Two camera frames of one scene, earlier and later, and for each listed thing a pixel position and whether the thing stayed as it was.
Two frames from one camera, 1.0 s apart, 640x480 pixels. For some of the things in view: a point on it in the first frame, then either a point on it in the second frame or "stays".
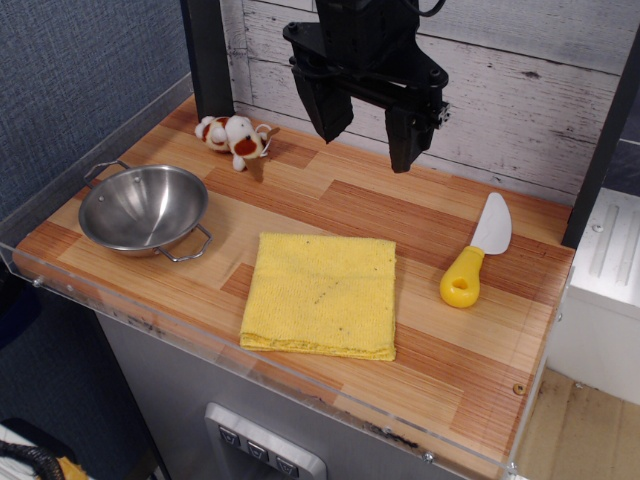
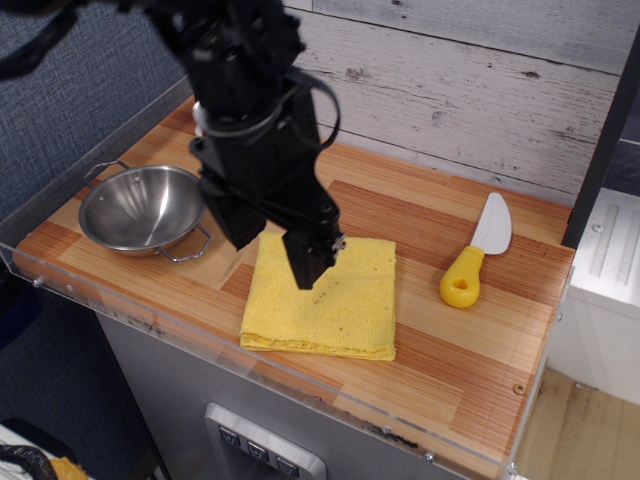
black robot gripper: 374,46 → 252,136
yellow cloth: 323,294 stays
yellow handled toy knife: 461,284 stays
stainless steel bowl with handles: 144,209 stays
